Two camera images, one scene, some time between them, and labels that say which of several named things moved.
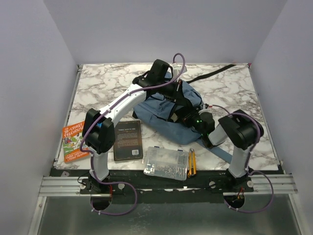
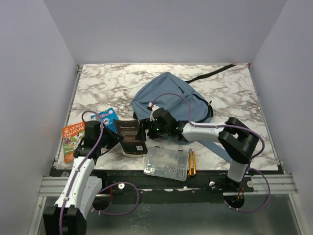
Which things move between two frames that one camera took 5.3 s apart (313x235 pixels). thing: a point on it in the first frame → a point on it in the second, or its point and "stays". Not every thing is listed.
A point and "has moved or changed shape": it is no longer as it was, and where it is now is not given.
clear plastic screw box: x=166 y=162 stays
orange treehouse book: x=72 y=135 stays
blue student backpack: x=154 y=112 has moved or changed shape
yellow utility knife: x=192 y=163 stays
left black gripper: x=177 y=94 → x=115 y=138
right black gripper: x=189 y=114 → x=143 y=125
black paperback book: x=127 y=142 has moved or changed shape
